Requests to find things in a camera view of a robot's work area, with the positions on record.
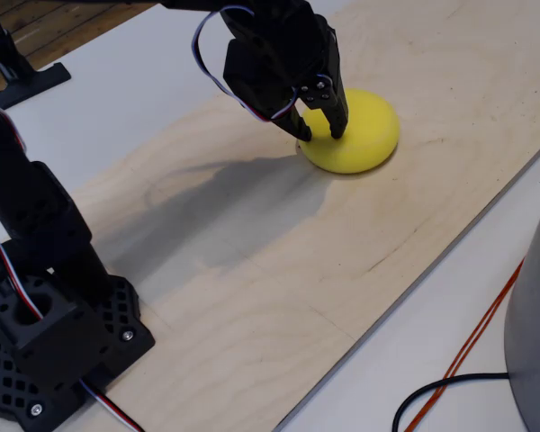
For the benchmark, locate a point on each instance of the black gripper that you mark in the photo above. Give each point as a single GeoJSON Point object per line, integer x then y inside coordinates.
{"type": "Point", "coordinates": [317, 92]}

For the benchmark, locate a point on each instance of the yellow foam disc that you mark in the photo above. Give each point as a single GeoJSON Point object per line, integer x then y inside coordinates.
{"type": "Point", "coordinates": [364, 135]}

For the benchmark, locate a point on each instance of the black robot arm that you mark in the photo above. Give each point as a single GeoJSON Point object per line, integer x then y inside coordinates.
{"type": "Point", "coordinates": [27, 202]}

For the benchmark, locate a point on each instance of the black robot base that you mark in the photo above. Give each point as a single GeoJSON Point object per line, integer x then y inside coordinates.
{"type": "Point", "coordinates": [58, 333]}

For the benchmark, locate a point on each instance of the light plywood board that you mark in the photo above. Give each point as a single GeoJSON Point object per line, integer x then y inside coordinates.
{"type": "Point", "coordinates": [342, 270]}

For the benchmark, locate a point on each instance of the black stand foot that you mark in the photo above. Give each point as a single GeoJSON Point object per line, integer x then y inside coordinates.
{"type": "Point", "coordinates": [27, 83]}

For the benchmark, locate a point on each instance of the grey round lamp shade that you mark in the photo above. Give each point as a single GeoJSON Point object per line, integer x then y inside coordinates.
{"type": "Point", "coordinates": [537, 315]}

